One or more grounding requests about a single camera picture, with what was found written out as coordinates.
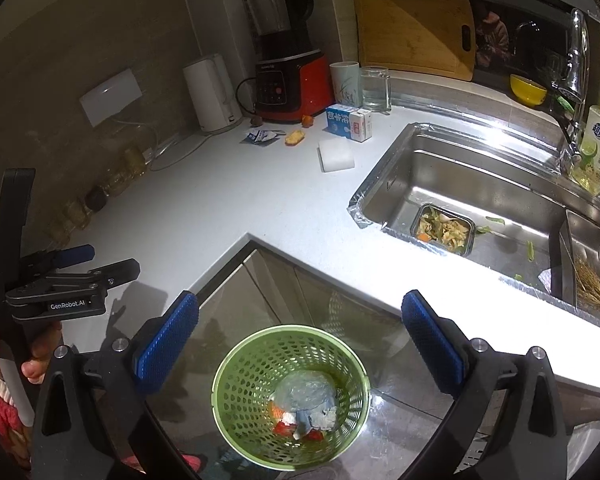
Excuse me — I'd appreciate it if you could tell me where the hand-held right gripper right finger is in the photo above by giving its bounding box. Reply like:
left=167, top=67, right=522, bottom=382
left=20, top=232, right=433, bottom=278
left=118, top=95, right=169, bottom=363
left=397, top=289, right=568, bottom=480

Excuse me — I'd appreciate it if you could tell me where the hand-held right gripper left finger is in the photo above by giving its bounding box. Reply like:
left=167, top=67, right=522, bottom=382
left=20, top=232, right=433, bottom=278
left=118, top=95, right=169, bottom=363
left=30, top=290, right=200, bottom=480

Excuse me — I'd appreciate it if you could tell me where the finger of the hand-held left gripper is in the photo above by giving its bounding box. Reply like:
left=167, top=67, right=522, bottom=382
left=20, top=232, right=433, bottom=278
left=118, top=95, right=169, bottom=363
left=19, top=243, right=96, bottom=276
left=45, top=258, right=141, bottom=295

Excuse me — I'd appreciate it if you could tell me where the green perforated basket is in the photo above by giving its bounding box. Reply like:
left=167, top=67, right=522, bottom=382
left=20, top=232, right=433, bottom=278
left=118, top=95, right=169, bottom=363
left=211, top=324, right=372, bottom=471

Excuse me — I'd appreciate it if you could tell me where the blue and white cloth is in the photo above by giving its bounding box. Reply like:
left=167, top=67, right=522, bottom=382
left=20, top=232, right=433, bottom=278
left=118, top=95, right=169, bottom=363
left=300, top=405, right=338, bottom=433

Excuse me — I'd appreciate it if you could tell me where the clear plastic bag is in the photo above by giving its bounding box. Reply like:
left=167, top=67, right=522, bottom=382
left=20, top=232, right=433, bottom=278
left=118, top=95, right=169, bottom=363
left=275, top=372, right=337, bottom=413

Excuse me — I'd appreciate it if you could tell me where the red snack wrapper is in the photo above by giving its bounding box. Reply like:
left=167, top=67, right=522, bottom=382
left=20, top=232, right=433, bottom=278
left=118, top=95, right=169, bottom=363
left=272, top=417, right=326, bottom=443

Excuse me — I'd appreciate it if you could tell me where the person's left forearm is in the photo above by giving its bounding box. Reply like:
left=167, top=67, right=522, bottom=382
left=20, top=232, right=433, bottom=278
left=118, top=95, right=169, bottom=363
left=0, top=357, right=33, bottom=468

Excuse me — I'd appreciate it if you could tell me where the person's left hand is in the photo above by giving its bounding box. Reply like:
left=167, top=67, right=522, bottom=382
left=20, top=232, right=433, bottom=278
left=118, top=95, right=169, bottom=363
left=0, top=320, right=64, bottom=385

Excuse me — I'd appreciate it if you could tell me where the amber glass jar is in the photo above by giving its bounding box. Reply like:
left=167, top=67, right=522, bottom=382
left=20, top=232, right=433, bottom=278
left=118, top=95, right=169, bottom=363
left=47, top=217, right=73, bottom=243
left=125, top=147, right=147, bottom=178
left=62, top=200, right=88, bottom=231
left=105, top=165, right=131, bottom=196

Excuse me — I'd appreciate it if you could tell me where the metal food scrap container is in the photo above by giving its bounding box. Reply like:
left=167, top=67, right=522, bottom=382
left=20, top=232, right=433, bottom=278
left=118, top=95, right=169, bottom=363
left=409, top=203, right=476, bottom=257

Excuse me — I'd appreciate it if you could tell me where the red fabric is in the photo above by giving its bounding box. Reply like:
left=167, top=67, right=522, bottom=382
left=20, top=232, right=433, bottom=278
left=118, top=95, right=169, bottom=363
left=122, top=451, right=202, bottom=475

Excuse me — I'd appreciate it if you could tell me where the straw brush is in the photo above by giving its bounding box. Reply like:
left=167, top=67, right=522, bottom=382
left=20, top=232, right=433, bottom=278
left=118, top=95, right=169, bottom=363
left=572, top=255, right=600, bottom=318

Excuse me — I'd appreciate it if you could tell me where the stainless steel sink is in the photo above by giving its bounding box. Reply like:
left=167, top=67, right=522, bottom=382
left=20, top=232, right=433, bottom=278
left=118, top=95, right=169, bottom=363
left=348, top=121, right=600, bottom=331

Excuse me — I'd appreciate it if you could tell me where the crushed blue white carton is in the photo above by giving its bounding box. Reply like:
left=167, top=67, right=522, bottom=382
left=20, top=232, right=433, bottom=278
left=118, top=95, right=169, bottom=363
left=240, top=129, right=286, bottom=147

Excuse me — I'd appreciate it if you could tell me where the white electric kettle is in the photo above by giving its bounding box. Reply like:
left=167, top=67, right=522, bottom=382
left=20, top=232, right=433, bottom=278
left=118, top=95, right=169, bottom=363
left=182, top=53, right=243, bottom=135

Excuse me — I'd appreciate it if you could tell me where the white sponge block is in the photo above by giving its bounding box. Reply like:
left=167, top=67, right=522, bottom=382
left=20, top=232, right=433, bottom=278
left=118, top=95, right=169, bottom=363
left=317, top=139, right=357, bottom=174

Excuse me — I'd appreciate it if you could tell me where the small white carton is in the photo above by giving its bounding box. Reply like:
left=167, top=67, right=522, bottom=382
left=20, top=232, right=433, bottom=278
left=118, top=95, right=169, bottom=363
left=349, top=108, right=373, bottom=142

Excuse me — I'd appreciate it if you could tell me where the blue milk carton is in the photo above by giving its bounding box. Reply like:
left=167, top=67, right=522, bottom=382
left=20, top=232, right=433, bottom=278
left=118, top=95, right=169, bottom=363
left=325, top=104, right=361, bottom=137

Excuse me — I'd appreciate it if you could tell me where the red and black blender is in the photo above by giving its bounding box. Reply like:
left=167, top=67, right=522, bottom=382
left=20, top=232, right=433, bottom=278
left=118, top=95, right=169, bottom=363
left=237, top=0, right=333, bottom=123

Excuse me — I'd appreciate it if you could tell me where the dish soap bottle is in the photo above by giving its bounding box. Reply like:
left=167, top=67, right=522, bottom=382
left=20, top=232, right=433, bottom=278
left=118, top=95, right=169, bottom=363
left=569, top=80, right=600, bottom=197

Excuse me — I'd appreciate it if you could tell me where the clear glass mug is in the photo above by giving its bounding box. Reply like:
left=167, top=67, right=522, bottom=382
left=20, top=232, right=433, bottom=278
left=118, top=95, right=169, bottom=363
left=360, top=66, right=392, bottom=113

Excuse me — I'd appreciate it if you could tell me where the yellow bowl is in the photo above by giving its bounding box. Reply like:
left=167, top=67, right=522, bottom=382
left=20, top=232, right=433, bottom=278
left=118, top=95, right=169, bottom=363
left=510, top=74, right=548, bottom=107

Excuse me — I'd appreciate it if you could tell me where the white printed cup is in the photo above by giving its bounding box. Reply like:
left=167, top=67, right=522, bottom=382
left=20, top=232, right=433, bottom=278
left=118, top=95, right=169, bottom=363
left=329, top=61, right=361, bottom=108

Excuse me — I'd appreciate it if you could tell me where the wooden cutting board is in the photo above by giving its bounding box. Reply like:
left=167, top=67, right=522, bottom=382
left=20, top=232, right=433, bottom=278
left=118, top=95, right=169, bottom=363
left=354, top=0, right=476, bottom=82

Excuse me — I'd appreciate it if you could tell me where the chrome faucet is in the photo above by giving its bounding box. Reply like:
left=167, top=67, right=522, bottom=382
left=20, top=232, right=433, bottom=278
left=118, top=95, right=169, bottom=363
left=550, top=8, right=591, bottom=173

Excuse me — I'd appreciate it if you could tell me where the dark window pane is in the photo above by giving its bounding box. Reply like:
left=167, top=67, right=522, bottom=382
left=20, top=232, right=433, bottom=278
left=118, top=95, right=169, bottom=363
left=472, top=0, right=600, bottom=106

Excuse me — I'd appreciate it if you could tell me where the white power cable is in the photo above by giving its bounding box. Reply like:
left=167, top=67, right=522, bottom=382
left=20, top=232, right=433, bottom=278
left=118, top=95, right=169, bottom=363
left=112, top=110, right=211, bottom=171

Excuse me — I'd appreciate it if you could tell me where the white wall socket box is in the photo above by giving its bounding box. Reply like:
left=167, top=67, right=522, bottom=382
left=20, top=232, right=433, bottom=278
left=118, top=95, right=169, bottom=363
left=79, top=69, right=143, bottom=128

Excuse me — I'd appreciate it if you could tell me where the black power cable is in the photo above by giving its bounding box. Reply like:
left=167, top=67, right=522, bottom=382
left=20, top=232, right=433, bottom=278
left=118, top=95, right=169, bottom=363
left=236, top=77, right=261, bottom=116

